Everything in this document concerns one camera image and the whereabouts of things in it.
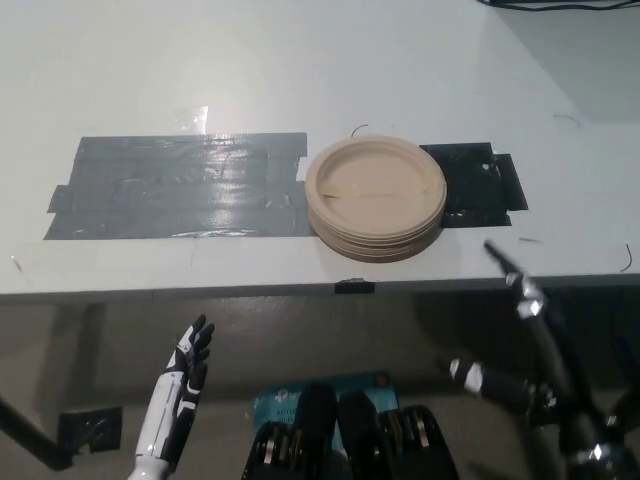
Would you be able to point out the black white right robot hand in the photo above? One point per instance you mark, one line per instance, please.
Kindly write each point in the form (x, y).
(500, 387)

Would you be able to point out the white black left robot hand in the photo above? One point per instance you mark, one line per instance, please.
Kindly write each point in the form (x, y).
(167, 400)

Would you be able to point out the beige paper plate stack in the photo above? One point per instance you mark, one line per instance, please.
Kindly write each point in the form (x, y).
(375, 195)

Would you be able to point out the black floor tape patch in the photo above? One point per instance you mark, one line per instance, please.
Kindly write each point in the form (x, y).
(92, 427)

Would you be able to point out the grey table leg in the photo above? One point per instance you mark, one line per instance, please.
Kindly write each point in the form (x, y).
(75, 350)

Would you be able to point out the teal cardboard box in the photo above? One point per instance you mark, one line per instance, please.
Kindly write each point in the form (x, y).
(280, 400)

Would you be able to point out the black stand leg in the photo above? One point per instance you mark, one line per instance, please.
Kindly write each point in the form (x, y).
(30, 432)

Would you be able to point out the small black tape strip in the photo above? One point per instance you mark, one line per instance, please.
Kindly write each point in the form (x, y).
(355, 286)

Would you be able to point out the clear tape piece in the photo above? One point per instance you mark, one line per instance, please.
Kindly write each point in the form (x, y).
(192, 119)

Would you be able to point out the grey duct tape patch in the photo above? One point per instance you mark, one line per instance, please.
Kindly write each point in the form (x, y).
(185, 190)

